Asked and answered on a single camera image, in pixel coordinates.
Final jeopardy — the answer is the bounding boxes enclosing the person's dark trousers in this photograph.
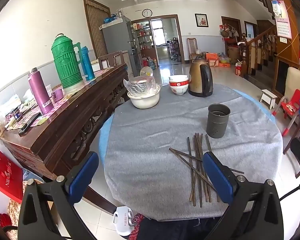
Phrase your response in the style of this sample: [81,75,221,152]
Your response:
[137,216,228,240]

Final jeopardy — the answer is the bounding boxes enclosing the black smartphone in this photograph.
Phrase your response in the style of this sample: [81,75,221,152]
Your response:
[18,112,42,135]

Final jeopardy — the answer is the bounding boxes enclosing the dark grey chopstick holder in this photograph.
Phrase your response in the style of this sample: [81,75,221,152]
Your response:
[206,103,231,139]

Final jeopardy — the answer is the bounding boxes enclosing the red shopping bag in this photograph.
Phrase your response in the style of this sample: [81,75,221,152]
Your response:
[0,150,24,204]

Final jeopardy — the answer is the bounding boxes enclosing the white bowl red emblem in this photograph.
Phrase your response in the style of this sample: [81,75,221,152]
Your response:
[169,84,189,96]

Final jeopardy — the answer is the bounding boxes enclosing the black cable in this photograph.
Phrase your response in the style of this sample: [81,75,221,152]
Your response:
[277,180,300,201]

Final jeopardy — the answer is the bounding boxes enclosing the metal kitchen rack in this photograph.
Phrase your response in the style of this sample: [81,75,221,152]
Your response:
[168,37,180,60]

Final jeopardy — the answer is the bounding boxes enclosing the golden electric kettle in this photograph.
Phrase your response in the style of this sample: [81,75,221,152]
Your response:
[188,54,214,97]

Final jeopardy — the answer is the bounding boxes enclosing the hanging hats and bags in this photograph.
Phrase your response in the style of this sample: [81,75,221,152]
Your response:
[219,24,240,39]

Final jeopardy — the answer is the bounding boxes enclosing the dark carved wooden sideboard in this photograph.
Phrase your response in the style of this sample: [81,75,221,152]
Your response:
[0,64,130,214]

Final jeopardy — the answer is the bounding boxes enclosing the brown striped window curtain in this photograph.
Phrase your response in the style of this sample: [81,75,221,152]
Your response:
[83,0,111,59]

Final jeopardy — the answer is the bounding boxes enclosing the dark wooden stool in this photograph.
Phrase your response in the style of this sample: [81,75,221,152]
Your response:
[283,116,300,155]

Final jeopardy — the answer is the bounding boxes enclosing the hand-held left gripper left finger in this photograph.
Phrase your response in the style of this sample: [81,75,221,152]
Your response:
[17,151,100,240]

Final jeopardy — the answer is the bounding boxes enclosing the wall calendar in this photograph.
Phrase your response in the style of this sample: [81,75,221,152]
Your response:
[271,0,293,39]

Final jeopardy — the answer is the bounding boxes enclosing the crumpled white plastic bag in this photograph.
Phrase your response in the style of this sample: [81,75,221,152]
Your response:
[22,90,38,110]

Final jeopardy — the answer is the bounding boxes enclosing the pink checkered table runner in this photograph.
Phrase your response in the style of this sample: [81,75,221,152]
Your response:
[5,69,115,130]

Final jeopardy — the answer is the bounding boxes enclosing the purple cup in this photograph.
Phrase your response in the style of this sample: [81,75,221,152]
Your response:
[51,89,64,102]

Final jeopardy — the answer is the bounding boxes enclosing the grey refrigerator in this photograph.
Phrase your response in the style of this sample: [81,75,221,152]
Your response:
[101,17,142,77]

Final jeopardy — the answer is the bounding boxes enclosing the printed plastic packet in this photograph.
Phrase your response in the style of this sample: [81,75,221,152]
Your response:
[0,94,23,117]

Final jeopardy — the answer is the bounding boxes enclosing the clear plastic bag with metalware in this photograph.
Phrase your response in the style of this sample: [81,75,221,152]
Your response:
[123,76,161,98]

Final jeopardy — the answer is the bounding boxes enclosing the brown wooden chair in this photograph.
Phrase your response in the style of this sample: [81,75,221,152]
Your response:
[98,51,124,70]

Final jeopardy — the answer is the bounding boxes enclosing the small white stool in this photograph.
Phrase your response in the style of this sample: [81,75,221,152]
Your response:
[260,89,278,110]

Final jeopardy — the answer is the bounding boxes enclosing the cardboard box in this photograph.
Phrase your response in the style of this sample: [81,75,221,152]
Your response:
[227,46,240,64]

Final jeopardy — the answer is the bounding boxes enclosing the purple thermos flask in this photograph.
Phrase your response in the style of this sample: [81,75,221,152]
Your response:
[28,67,55,114]

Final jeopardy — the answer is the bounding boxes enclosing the wooden staircase railing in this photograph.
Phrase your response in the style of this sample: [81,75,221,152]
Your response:
[241,25,278,80]

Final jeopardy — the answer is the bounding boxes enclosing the blue thermos flask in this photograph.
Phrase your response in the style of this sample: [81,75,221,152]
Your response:
[78,46,95,81]

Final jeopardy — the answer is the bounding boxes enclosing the kitchen shelf with jars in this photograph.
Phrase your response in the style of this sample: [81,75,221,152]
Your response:
[132,22,155,53]

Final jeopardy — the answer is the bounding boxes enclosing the orange gift box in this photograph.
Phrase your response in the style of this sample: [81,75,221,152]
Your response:
[205,52,220,67]

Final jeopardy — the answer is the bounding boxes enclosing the framed wall picture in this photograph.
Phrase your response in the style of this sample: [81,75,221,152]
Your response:
[195,13,209,28]

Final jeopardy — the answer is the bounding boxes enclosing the cream armchair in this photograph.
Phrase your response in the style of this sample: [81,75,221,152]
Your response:
[281,67,300,100]

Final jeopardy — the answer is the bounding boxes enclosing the white floor appliance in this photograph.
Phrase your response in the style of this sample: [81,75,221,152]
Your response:
[113,206,134,236]

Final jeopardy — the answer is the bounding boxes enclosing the grey tablecloth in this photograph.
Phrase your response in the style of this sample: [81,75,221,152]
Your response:
[104,84,283,222]

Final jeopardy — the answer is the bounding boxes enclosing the light blue table cover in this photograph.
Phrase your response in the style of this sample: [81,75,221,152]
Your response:
[99,88,276,162]

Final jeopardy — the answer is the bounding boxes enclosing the tall wooden chair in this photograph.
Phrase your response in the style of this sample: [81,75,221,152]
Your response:
[187,38,202,63]

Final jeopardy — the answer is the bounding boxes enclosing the green thermos jug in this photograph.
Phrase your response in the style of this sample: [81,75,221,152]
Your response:
[51,33,83,89]

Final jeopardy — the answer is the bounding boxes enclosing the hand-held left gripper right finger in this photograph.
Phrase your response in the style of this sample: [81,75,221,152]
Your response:
[202,151,284,240]

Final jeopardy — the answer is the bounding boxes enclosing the red plastic child chair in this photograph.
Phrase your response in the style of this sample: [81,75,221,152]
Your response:
[272,89,300,137]

